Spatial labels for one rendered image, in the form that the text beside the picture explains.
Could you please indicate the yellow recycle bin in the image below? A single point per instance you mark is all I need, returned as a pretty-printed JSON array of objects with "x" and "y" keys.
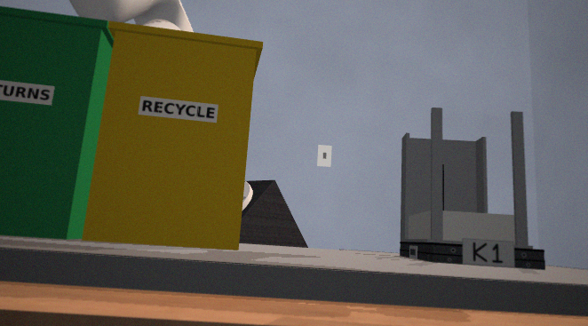
[{"x": 171, "y": 155}]

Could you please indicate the green bin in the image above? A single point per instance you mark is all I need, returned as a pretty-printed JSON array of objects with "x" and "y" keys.
[{"x": 53, "y": 78}]

